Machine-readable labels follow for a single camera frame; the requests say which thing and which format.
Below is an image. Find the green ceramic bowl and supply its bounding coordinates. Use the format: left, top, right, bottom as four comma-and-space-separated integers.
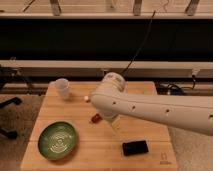
38, 121, 78, 161

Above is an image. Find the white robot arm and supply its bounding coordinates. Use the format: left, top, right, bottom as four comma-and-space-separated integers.
90, 72, 213, 136

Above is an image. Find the brown sausage snack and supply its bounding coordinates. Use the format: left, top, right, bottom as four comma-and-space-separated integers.
90, 114, 102, 124

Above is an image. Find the clear plastic cup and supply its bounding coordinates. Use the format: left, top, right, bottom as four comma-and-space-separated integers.
53, 78, 70, 100

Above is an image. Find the black smartphone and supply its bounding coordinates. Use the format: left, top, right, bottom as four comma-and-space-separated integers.
122, 140, 149, 156

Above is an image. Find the black office chair base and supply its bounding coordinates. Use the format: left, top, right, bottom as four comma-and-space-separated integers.
0, 96, 23, 140

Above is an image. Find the black floor cable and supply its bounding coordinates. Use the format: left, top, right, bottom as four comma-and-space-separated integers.
156, 74, 198, 96

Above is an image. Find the black hanging cable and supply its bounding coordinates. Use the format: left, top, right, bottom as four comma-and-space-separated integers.
118, 9, 157, 78

